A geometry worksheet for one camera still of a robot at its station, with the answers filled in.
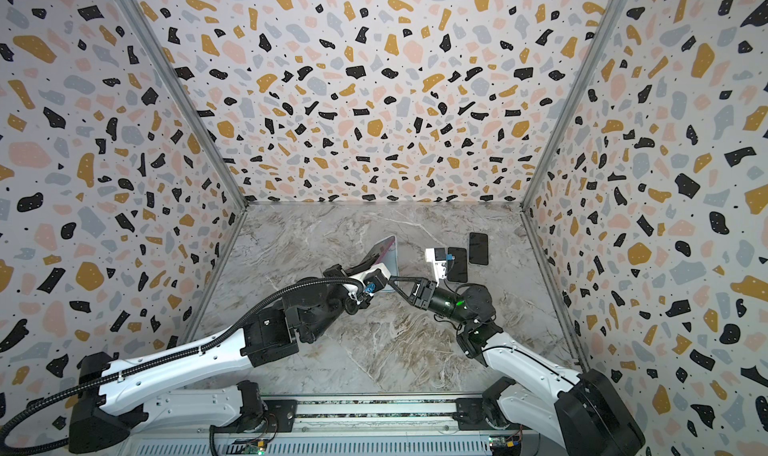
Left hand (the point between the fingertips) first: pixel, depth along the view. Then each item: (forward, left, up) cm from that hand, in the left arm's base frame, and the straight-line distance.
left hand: (368, 252), depth 63 cm
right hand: (-5, -4, -5) cm, 8 cm away
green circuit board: (-31, +27, -36) cm, 54 cm away
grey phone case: (+2, -4, -7) cm, 8 cm away
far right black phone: (+27, -36, -37) cm, 58 cm away
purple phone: (+5, -2, -6) cm, 8 cm away
